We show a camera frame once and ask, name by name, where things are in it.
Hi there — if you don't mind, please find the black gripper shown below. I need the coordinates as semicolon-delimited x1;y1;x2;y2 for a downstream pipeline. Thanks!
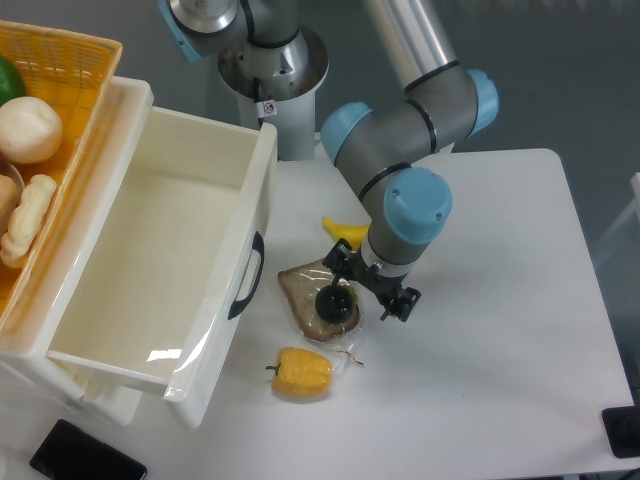
322;238;421;322

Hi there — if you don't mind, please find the dark purple mangosteen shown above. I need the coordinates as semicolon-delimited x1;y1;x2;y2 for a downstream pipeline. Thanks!
315;284;358;325

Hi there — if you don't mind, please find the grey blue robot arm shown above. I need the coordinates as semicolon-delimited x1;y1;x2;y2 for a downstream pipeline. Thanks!
158;1;499;320

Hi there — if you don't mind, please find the yellow banana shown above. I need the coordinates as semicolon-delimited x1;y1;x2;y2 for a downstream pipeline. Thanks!
321;217;369;250

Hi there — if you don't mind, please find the bread slice in plastic bag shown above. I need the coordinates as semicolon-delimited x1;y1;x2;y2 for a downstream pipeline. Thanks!
277;260;365;370

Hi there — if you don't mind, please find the yellow bell pepper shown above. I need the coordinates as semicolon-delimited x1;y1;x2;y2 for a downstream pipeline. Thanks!
265;347;333;397

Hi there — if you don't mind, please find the white open drawer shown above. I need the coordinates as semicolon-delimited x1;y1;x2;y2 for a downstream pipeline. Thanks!
48;107;277;429

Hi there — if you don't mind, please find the black device at edge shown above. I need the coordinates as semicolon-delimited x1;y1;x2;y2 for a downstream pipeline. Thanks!
601;406;639;459

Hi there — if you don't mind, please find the pale long pastry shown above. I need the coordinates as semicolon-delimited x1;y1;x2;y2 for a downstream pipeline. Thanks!
1;174;57;269

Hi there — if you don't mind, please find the black smartphone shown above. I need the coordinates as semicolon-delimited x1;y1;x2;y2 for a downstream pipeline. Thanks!
29;419;147;480

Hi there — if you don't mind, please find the white drawer cabinet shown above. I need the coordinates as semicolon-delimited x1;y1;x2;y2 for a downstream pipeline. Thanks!
1;77;154;425

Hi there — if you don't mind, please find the orange woven basket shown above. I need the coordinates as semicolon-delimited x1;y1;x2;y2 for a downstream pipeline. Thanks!
1;20;122;336

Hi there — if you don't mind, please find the tan bread roll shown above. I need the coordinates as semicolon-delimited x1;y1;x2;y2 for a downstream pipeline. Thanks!
0;175;21;235

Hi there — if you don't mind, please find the white round bun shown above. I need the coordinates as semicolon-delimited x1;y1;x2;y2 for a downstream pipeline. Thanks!
1;96;63;164

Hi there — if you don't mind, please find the green fruit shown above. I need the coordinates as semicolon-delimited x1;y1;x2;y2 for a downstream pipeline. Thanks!
0;56;27;106

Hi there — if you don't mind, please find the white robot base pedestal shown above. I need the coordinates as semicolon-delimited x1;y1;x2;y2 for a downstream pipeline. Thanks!
218;26;329;161

